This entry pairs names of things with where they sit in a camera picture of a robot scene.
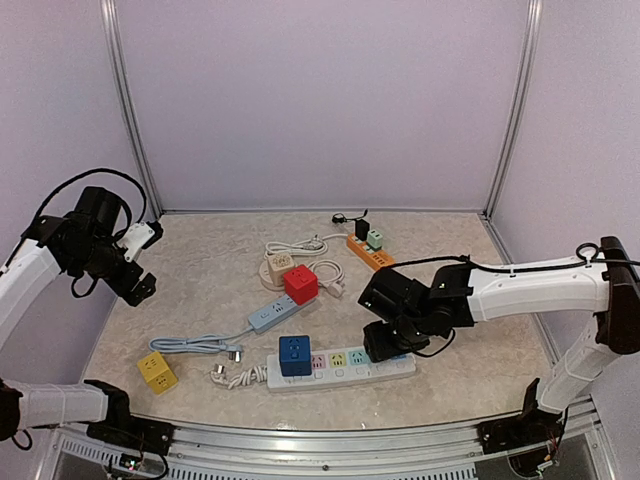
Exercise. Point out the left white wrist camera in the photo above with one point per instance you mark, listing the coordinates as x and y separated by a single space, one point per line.
138 237

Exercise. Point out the aluminium frame post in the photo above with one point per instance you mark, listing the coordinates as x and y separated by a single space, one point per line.
116 54
517 108

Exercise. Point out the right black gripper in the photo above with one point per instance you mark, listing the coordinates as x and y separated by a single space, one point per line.
378 348

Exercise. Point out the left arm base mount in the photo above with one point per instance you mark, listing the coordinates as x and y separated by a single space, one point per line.
140 434

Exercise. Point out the blue-grey power strip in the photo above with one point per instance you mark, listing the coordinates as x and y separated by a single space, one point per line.
259 322

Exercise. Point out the beige plug adapter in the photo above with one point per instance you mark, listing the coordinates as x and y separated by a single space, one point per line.
278 265

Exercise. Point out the blue cube socket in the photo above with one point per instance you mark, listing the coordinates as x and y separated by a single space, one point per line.
295 357

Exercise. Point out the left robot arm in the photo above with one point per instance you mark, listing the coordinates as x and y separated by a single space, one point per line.
97 239

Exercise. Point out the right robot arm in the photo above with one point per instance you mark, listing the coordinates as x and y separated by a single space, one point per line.
600 279

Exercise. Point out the pink round power strip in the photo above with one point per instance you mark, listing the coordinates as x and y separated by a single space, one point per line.
330 276

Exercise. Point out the yellow cube socket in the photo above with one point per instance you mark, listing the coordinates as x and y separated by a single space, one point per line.
156 373

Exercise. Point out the right aluminium frame post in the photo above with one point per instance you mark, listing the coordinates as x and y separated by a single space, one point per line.
517 108

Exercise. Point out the red cube socket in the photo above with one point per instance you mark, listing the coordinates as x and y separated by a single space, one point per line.
301 285

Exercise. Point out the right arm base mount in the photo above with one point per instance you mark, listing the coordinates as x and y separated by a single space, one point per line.
511 433

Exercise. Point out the left aluminium frame post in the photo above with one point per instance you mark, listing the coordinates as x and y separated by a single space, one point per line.
116 54

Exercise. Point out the aluminium front rail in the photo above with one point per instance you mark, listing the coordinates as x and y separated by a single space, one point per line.
441 451

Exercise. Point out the orange power strip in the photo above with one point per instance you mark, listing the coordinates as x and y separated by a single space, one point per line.
318 246

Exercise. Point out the mint green plug adapter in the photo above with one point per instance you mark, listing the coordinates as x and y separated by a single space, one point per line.
374 240

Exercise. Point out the white power strip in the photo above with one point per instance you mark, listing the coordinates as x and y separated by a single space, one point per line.
334 368

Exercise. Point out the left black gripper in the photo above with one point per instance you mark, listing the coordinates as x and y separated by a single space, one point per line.
121 286

